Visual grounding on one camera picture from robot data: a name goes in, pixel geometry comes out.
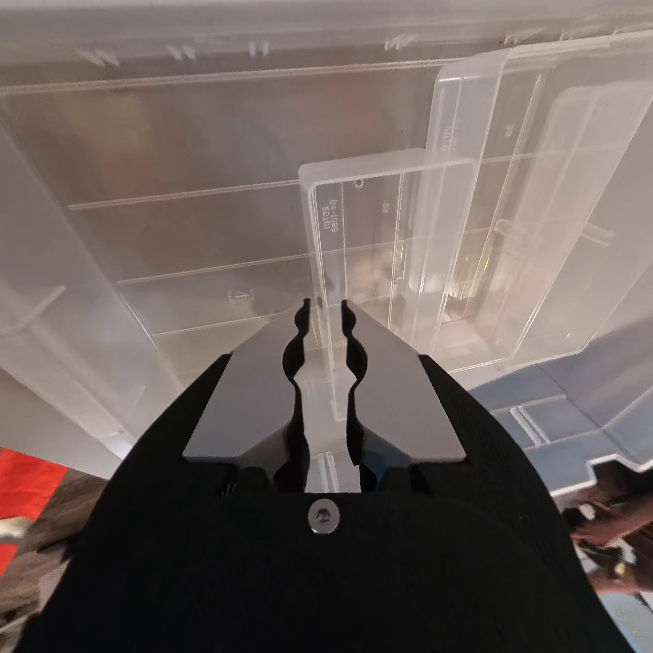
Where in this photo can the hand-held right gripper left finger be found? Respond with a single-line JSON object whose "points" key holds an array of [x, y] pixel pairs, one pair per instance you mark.
{"points": [[240, 408]]}

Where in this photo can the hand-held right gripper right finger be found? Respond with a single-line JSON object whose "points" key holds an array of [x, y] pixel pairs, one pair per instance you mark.
{"points": [[408, 408]]}

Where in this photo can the clear plastic storage bin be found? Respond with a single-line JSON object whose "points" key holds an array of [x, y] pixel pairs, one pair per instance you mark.
{"points": [[153, 153]]}

